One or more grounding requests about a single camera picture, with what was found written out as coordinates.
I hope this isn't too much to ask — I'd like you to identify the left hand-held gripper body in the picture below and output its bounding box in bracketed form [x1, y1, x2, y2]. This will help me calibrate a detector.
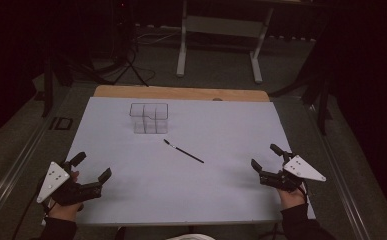
[35, 160, 104, 207]

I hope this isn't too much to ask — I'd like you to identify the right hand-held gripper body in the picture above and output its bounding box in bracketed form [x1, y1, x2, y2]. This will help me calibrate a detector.
[258, 151, 328, 193]

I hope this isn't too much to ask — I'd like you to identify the clear plastic organizer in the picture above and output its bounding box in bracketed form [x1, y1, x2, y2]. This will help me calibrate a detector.
[129, 102, 169, 135]

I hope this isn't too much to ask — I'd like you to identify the thin black brush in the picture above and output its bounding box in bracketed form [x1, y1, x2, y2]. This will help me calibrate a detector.
[163, 138, 205, 164]

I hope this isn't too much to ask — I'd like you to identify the person's right hand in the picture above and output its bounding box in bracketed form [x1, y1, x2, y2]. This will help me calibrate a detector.
[276, 181, 309, 211]

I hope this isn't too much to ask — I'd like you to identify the person's left hand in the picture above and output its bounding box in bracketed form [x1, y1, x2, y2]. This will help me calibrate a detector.
[47, 170, 84, 222]

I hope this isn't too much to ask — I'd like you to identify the black floor socket box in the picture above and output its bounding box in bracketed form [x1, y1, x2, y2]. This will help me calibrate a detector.
[49, 116, 74, 131]

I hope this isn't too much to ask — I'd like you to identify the black metal stand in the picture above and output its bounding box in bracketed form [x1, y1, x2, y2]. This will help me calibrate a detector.
[300, 66, 333, 136]
[40, 56, 56, 118]

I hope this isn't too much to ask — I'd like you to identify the person's white clothing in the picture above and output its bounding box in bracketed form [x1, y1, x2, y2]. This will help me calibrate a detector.
[165, 233, 216, 240]

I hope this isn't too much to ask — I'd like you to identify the wooden table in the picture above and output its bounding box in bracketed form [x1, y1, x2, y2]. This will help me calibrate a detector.
[93, 84, 271, 103]

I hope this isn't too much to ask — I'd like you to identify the black tripod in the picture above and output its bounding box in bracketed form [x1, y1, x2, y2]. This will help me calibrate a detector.
[112, 0, 150, 88]

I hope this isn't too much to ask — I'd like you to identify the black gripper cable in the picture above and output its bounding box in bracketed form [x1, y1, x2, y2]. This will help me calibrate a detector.
[20, 186, 50, 240]

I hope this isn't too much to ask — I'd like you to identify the metal floor rail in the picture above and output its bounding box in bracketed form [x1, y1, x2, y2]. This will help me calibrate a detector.
[304, 103, 373, 240]
[0, 99, 69, 231]

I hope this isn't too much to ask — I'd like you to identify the grey metal stand frame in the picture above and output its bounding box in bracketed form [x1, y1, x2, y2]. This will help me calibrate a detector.
[175, 0, 275, 84]

